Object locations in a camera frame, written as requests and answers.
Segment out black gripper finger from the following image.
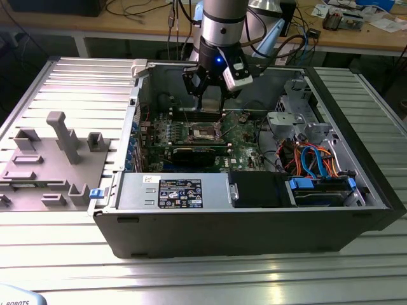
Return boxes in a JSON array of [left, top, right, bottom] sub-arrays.
[[183, 65, 207, 112], [219, 85, 241, 114]]

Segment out CPU socket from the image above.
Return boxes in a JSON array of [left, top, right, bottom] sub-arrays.
[[187, 121, 223, 143]]

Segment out green motherboard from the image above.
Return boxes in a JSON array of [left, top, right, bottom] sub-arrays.
[[139, 109, 266, 174]]

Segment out grey metal cage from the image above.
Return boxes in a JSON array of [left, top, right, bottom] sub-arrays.
[[265, 111, 305, 140]]

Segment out perforated metal disk cage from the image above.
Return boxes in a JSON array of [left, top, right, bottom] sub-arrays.
[[275, 78, 314, 112]]

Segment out black graphics card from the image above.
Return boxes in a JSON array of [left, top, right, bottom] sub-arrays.
[[171, 146, 217, 168]]

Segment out tall black device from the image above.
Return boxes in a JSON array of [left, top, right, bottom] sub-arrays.
[[281, 0, 297, 37]]

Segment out hard disk in blue carrier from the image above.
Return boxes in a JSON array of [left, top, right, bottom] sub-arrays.
[[284, 176, 357, 208]]

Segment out white printed card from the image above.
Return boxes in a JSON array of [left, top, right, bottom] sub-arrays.
[[310, 4, 328, 18]]

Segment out grey power supply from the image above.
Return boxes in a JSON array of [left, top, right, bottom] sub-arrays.
[[116, 172, 231, 210]]

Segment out copper heat sink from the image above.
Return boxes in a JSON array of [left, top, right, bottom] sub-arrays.
[[322, 8, 343, 31]]

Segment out black open PC case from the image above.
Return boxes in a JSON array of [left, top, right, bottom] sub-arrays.
[[87, 58, 407, 260]]

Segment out grey metal part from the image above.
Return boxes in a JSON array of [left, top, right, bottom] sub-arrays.
[[341, 11, 364, 32]]

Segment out wooden desk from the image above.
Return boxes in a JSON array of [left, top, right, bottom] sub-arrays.
[[0, 0, 407, 58]]

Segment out black box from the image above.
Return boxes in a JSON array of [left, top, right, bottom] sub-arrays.
[[8, 0, 103, 17]]

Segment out blue box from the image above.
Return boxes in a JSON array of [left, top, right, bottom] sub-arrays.
[[355, 0, 396, 12]]

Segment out grey parts rack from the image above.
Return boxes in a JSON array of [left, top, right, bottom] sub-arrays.
[[0, 111, 112, 212]]

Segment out white papers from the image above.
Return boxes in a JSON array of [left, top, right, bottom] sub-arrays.
[[370, 17, 407, 33]]

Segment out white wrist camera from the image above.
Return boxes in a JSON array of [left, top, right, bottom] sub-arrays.
[[222, 60, 254, 90]]

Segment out black wire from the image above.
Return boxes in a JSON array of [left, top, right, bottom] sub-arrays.
[[256, 116, 289, 174]]

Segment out white case latch handle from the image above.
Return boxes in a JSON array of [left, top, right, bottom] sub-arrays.
[[131, 58, 149, 79]]

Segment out blue cable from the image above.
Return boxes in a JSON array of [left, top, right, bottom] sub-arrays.
[[301, 30, 314, 60]]

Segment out blue wire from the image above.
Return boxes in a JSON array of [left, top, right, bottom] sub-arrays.
[[300, 145, 330, 179]]

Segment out orange wire bundle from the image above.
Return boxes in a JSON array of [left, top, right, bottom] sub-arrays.
[[279, 142, 343, 177]]

